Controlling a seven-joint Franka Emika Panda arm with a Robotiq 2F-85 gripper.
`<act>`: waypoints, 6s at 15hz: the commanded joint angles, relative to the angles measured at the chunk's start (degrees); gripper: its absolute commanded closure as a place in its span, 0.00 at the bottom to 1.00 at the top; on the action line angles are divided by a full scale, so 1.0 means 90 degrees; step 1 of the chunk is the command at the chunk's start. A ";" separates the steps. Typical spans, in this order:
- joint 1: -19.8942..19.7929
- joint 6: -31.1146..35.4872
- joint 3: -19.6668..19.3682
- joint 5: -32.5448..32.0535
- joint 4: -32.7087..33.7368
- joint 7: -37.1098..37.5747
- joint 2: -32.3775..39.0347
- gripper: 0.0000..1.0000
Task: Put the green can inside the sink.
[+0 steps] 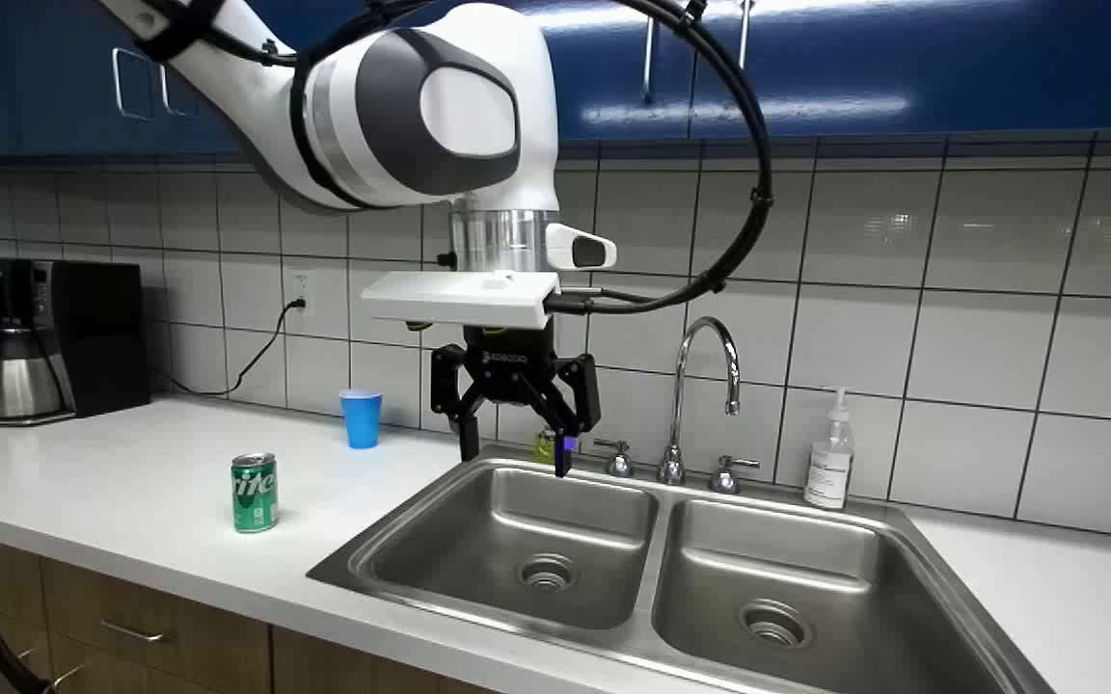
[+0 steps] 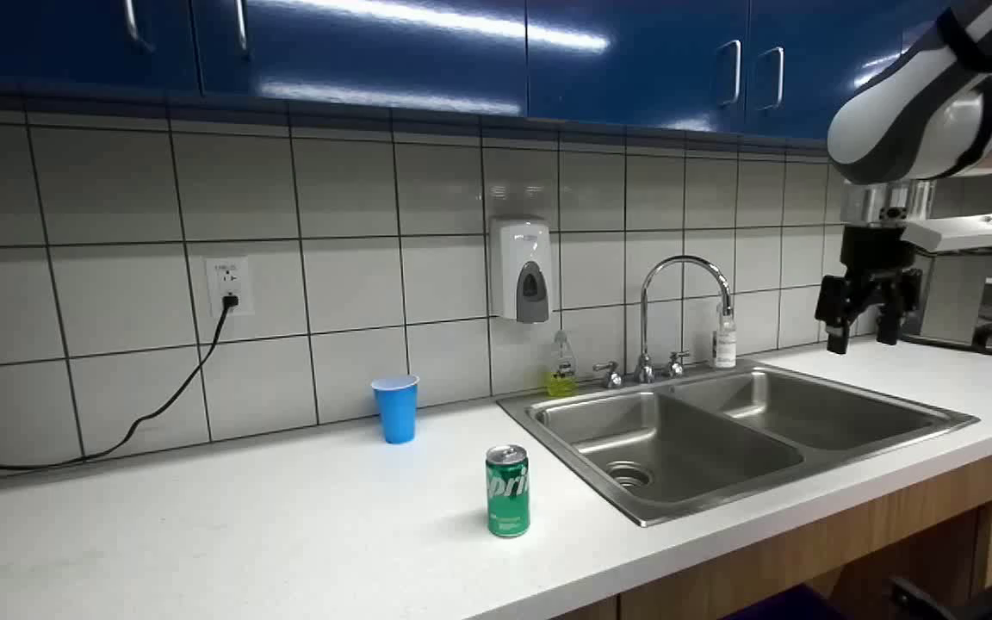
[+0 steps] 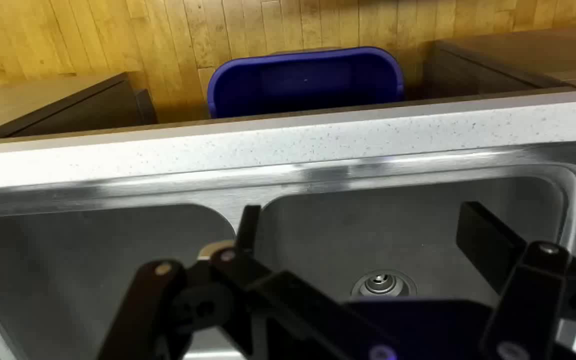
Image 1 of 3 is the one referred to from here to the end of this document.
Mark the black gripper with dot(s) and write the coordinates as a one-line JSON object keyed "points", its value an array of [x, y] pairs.
{"points": [[517, 369]]}

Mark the green soda can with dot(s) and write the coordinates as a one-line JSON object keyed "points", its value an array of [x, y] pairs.
{"points": [[257, 491]]}

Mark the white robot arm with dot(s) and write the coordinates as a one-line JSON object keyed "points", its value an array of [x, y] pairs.
{"points": [[395, 118]]}

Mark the stainless steel double sink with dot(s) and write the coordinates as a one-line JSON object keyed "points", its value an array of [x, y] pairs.
{"points": [[746, 593]]}

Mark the yellow dish soap bottle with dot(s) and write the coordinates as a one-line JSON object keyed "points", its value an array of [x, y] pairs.
{"points": [[545, 444]]}

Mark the blue plastic cup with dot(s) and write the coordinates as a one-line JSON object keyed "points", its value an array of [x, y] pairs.
{"points": [[359, 419]]}

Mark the chrome gooseneck faucet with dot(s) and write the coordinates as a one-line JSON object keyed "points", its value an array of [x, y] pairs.
{"points": [[693, 390]]}

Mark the white pump soap bottle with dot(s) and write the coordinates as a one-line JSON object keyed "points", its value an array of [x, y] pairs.
{"points": [[829, 459]]}

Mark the black coffee maker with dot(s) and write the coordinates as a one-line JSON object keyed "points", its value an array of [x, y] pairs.
{"points": [[90, 323]]}

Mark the steel coffee carafe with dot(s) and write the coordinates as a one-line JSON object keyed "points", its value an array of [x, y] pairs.
{"points": [[28, 377]]}

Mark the wooden lower cabinets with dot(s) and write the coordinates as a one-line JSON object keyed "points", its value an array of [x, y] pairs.
{"points": [[90, 635]]}

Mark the blue upper cabinets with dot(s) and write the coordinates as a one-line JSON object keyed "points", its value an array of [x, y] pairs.
{"points": [[76, 88]]}

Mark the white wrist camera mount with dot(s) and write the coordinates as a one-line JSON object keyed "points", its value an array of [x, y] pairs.
{"points": [[480, 297]]}

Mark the left faucet handle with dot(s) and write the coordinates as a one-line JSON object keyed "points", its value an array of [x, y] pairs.
{"points": [[619, 455]]}

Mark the faucet handle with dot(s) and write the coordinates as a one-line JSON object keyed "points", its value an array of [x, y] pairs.
{"points": [[727, 476], [619, 455]]}

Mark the right faucet handle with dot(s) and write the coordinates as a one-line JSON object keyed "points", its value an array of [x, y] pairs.
{"points": [[727, 476]]}

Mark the wall outlet with cord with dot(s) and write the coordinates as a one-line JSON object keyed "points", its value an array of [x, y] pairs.
{"points": [[232, 379]]}

